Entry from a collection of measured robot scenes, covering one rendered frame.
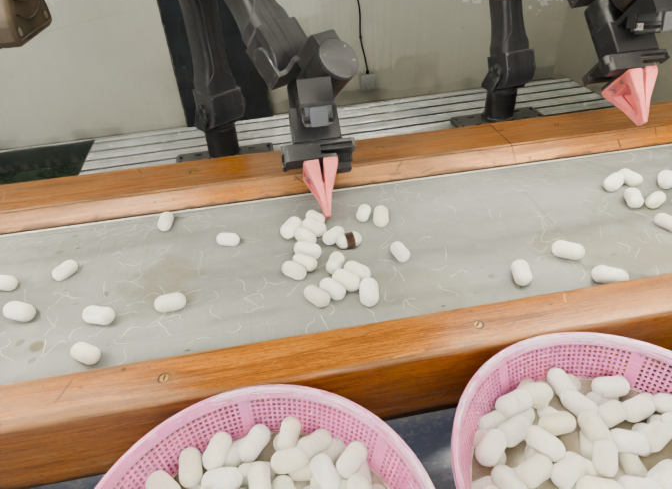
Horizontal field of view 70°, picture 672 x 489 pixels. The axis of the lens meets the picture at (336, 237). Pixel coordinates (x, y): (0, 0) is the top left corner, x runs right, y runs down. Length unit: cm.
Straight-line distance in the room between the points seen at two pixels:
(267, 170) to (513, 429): 51
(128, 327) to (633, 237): 62
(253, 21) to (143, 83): 196
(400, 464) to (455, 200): 41
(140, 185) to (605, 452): 67
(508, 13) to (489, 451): 84
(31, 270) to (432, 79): 242
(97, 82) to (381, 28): 143
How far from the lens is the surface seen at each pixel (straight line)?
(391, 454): 42
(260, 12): 75
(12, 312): 65
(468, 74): 293
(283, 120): 118
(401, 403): 51
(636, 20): 84
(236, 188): 75
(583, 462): 47
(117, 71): 267
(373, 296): 53
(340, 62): 65
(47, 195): 85
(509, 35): 107
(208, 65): 91
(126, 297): 63
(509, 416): 48
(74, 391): 51
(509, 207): 72
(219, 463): 45
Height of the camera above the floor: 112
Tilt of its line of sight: 37 degrees down
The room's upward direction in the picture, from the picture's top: 4 degrees counter-clockwise
